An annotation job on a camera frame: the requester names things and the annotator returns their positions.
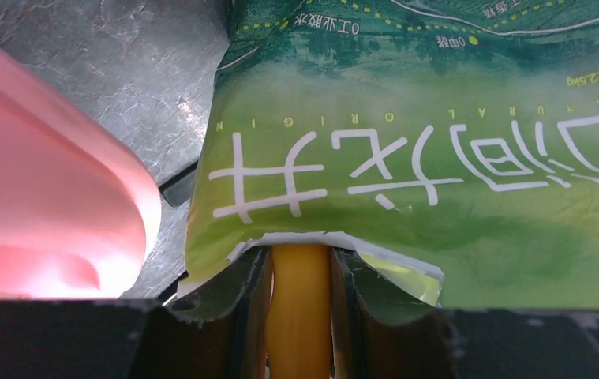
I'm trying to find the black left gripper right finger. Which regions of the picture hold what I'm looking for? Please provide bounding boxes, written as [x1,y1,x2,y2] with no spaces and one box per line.
[330,248,599,378]

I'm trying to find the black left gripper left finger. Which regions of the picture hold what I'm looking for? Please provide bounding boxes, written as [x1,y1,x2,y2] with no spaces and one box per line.
[0,247,271,378]

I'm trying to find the yellow plastic scoop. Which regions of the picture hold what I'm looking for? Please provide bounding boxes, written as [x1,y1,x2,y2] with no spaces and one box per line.
[264,244,331,378]

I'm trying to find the green cat litter bag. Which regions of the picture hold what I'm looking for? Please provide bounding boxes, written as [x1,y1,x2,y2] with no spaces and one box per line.
[179,1,599,309]

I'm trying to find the pink plastic litter box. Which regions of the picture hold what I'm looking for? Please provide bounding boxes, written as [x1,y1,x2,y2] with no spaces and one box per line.
[0,48,161,299]

